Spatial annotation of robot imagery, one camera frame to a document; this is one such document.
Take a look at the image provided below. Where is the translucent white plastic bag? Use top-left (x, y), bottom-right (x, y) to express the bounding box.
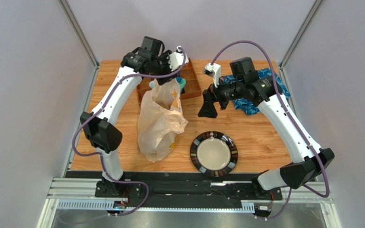
top-left (137, 79), bottom-right (188, 162)

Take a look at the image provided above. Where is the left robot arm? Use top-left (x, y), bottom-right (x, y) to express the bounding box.
top-left (77, 36), bottom-right (189, 197)

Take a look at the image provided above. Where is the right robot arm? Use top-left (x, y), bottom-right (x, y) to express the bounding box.
top-left (198, 57), bottom-right (335, 193)

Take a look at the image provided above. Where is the teal white sock bundle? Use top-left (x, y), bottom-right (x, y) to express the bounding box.
top-left (149, 76), bottom-right (186, 93)

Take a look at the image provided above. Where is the blue patterned cloth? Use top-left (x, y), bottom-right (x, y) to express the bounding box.
top-left (222, 68), bottom-right (290, 116)

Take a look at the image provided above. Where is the brown wooden organizer tray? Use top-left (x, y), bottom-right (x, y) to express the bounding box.
top-left (136, 58), bottom-right (202, 106)

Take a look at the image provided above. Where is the black rimmed beige plate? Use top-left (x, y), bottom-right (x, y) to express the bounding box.
top-left (189, 131), bottom-right (239, 178)

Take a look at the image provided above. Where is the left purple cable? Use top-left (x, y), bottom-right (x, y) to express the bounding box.
top-left (71, 46), bottom-right (188, 218)

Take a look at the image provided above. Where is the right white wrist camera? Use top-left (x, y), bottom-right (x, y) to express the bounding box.
top-left (203, 63), bottom-right (221, 88)

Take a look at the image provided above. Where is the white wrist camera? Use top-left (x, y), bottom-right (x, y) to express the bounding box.
top-left (168, 46), bottom-right (189, 73)
top-left (203, 63), bottom-right (221, 88)

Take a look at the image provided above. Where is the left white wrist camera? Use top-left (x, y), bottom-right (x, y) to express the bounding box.
top-left (168, 46), bottom-right (189, 73)

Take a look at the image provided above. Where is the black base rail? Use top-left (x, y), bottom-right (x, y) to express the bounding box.
top-left (65, 171), bottom-right (316, 213)

